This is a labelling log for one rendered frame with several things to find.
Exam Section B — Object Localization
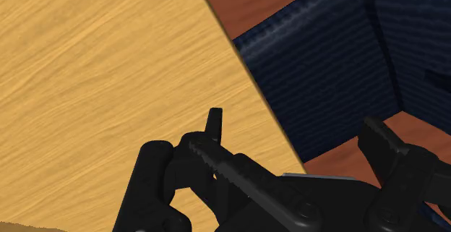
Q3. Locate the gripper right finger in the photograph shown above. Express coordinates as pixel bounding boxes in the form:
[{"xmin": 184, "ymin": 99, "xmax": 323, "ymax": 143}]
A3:
[{"xmin": 357, "ymin": 116, "xmax": 451, "ymax": 232}]

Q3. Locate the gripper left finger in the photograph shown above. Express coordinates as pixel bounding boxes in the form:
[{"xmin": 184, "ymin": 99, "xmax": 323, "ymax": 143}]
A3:
[{"xmin": 112, "ymin": 107, "xmax": 322, "ymax": 232}]

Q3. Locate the light wooden table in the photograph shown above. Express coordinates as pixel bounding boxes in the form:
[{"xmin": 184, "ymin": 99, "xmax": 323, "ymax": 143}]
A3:
[{"xmin": 0, "ymin": 0, "xmax": 306, "ymax": 232}]

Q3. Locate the dark blue robot stand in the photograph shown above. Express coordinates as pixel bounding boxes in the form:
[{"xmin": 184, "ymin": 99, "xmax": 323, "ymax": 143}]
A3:
[{"xmin": 232, "ymin": 0, "xmax": 451, "ymax": 164}]

